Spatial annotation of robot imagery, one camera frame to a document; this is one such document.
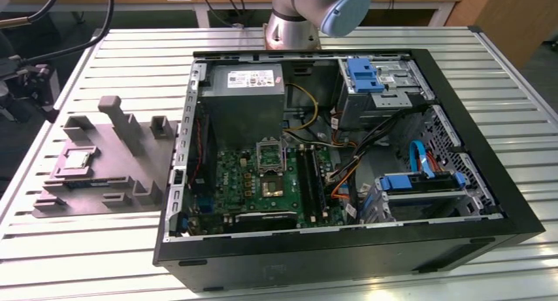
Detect black cable bundle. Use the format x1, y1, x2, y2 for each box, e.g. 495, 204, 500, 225
325, 108, 431, 184

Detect CPU socket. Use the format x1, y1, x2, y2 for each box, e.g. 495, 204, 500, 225
257, 176, 288, 199

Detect green motherboard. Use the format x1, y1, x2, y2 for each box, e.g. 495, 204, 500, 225
184, 139, 349, 235

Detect thin wire locking lever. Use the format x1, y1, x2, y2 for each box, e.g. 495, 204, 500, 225
280, 138, 289, 180

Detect hard disk in blue carrier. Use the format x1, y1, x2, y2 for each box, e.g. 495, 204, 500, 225
377, 172, 469, 194

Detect thin black hanging cable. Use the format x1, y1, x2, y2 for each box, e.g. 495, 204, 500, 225
197, 0, 245, 29

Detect installed RAM stick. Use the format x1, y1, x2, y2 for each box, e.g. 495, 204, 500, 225
313, 144, 332, 219

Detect loose RAM stick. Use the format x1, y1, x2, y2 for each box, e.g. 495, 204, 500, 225
62, 180, 109, 188

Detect blue drive bay latch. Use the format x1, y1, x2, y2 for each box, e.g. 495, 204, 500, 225
345, 57, 386, 93

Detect metal drive cage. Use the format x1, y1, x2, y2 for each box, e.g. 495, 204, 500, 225
337, 57, 436, 131

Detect grey power supply unit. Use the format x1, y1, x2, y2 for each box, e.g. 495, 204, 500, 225
197, 61, 286, 148

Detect metal disk bay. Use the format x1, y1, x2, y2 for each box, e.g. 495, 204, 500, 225
373, 188, 501, 223

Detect black open PC case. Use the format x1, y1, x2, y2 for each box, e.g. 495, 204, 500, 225
152, 48, 547, 294

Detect black cable silver plug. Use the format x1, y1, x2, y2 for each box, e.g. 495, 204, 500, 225
0, 0, 61, 30

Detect red and black twisted wire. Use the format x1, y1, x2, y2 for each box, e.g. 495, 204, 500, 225
194, 113, 206, 184

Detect graphics card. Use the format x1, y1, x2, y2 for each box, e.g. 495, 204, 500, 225
221, 209, 301, 232

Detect black RAM slot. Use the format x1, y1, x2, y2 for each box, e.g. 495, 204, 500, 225
304, 144, 321, 217
296, 144, 310, 217

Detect grey plastic parts rack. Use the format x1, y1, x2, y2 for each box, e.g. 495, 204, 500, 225
30, 95, 180, 219

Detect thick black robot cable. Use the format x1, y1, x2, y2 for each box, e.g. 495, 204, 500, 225
23, 0, 115, 64

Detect white and grey wires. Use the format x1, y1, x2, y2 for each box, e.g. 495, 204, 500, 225
282, 131, 353, 148

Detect wooden cabinet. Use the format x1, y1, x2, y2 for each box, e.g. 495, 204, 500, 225
445, 0, 558, 70

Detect blue flat wire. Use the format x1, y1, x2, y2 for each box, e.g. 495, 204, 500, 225
408, 140, 436, 180

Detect yellow wire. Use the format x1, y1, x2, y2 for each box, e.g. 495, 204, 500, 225
282, 82, 318, 131

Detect silver CPU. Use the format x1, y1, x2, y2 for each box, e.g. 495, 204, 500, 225
61, 150, 93, 170

